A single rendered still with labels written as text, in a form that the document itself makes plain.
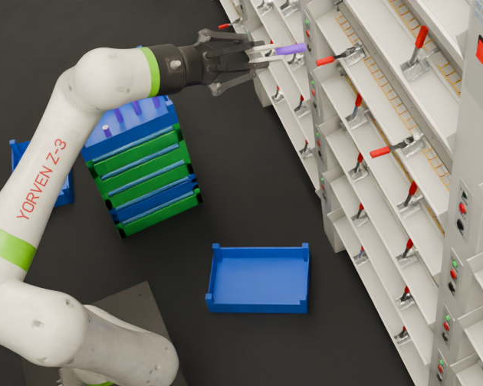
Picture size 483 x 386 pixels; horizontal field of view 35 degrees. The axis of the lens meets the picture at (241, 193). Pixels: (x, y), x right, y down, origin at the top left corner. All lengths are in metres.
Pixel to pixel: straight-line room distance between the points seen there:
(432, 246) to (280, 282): 0.92
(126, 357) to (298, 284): 0.98
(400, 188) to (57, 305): 0.74
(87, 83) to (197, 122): 1.52
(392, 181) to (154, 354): 0.61
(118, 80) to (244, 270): 1.19
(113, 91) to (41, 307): 0.38
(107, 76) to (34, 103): 1.82
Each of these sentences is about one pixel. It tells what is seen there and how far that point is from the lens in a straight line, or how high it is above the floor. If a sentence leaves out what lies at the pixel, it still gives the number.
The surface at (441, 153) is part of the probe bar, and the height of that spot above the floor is 0.97.
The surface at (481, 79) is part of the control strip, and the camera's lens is 1.00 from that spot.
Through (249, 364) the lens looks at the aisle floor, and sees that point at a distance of 2.26.
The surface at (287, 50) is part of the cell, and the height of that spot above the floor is 0.98.
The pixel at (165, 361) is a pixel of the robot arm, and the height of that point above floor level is 0.60.
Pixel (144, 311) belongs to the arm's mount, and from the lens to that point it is 1.99.
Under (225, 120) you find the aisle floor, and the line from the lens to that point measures 2.82.
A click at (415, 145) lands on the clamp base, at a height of 0.95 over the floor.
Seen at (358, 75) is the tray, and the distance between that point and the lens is 1.57.
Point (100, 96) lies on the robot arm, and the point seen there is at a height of 1.13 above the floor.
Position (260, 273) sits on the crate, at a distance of 2.39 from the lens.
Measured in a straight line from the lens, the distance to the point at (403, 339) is 2.05.
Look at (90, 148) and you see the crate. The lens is 2.25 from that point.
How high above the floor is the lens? 2.02
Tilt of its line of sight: 51 degrees down
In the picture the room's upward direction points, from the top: 13 degrees counter-clockwise
